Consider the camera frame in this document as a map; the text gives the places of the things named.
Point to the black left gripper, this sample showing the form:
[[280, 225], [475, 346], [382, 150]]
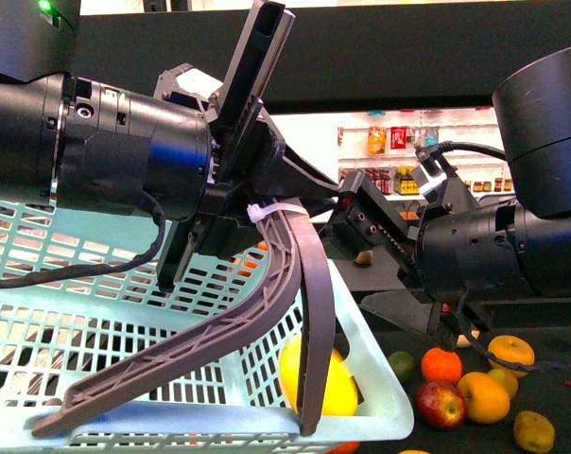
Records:
[[251, 160]]

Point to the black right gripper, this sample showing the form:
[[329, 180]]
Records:
[[363, 219]]

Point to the yellow lemon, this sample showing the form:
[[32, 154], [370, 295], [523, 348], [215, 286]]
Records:
[[340, 397]]

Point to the teal plastic shopping basket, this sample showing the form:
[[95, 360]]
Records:
[[53, 336]]

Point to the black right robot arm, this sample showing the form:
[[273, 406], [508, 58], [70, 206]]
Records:
[[463, 255]]

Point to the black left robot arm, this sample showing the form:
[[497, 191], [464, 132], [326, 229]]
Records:
[[195, 160]]

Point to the white zip tie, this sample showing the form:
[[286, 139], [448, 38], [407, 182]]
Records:
[[257, 213]]

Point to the green lime upper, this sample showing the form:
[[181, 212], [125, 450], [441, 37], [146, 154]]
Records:
[[402, 364]]

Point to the small orange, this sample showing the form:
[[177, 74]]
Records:
[[441, 365]]

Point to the red yellow apple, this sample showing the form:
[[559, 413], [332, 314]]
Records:
[[441, 404]]

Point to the golden pear apple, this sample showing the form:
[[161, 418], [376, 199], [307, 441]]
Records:
[[512, 349]]

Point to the yellow orange apple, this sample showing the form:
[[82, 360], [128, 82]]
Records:
[[487, 401]]

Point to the large orange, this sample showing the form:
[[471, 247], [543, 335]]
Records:
[[345, 448]]

